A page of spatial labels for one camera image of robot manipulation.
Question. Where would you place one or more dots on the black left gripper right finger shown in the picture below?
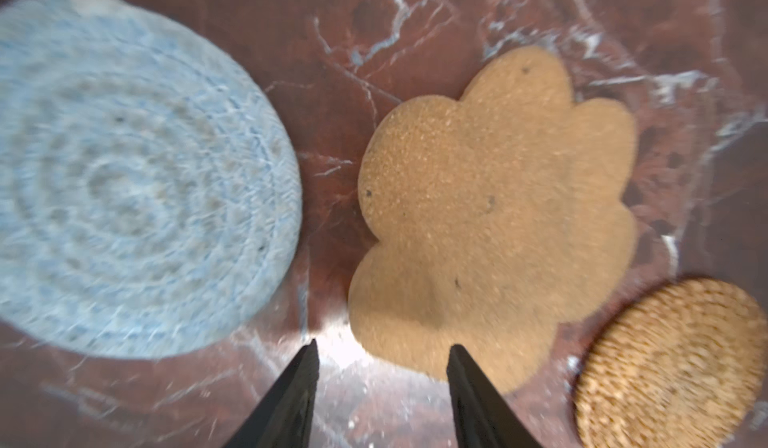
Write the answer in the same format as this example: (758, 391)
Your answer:
(481, 416)

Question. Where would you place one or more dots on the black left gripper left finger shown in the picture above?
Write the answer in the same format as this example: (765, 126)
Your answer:
(284, 416)

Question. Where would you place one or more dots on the cork paw-shaped coaster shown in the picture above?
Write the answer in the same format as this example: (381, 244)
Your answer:
(498, 217)

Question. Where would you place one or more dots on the woven rattan round coaster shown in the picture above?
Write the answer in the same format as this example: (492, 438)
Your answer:
(680, 367)

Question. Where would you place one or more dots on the light blue woven coaster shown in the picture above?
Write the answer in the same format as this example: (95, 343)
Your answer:
(151, 199)

